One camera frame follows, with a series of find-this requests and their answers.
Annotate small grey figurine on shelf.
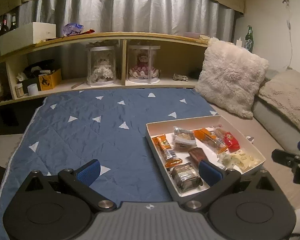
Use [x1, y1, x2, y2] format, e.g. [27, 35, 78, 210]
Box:
[172, 73, 189, 82]

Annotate small jar on shelf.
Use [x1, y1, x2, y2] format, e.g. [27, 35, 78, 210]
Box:
[15, 83, 24, 98]

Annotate white shallow cardboard box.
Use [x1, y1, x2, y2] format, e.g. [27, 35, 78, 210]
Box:
[146, 115, 266, 204]

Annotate small clear candy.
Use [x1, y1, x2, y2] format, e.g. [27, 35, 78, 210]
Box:
[211, 125, 226, 140]

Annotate fluffy cream pillow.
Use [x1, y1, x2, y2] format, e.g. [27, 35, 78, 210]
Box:
[195, 37, 269, 119]

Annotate silver cracker pack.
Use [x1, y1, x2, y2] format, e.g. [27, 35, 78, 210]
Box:
[170, 162, 203, 193]

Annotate white green dotted candy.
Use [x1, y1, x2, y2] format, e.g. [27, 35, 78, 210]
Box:
[218, 152, 243, 168]

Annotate wooden bedside shelf unit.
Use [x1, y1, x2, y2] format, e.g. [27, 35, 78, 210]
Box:
[0, 31, 211, 137]

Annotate grey bed cushion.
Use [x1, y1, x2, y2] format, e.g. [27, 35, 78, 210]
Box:
[253, 96, 300, 155]

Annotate beige knitted blanket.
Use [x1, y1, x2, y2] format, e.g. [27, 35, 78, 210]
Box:
[258, 69, 300, 131]

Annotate white dress doll in case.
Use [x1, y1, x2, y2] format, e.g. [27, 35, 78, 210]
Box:
[87, 46, 116, 87]

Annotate silver grey curtain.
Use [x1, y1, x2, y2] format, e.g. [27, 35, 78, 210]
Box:
[6, 0, 235, 41]

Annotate brown chocolate snack packet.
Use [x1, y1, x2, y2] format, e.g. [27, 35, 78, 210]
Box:
[188, 147, 208, 167]

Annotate red snack packet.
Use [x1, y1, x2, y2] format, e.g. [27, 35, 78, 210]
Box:
[223, 132, 240, 152]

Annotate blue quilt with white triangles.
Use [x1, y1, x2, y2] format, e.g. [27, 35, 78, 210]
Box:
[0, 88, 213, 239]

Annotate orange snack bar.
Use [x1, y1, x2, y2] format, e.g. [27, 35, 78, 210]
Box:
[193, 128, 228, 154]
[152, 134, 183, 168]

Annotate purple plastic bag on shelf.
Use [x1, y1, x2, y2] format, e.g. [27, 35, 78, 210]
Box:
[63, 23, 84, 36]

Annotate white storage box on shelf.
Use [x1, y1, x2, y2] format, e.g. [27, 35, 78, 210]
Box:
[0, 22, 56, 56]

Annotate red dress doll in case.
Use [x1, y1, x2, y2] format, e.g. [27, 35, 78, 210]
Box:
[127, 45, 160, 84]

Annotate white cylindrical cup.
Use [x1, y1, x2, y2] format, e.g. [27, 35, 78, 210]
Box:
[27, 83, 39, 96]

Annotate yellow cardboard box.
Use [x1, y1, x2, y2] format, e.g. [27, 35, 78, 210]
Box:
[38, 69, 62, 91]

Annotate clear cookie pack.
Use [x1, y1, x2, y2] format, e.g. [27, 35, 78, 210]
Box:
[173, 127, 197, 151]

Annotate green glass bottle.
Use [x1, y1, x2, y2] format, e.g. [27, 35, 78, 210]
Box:
[244, 25, 254, 53]

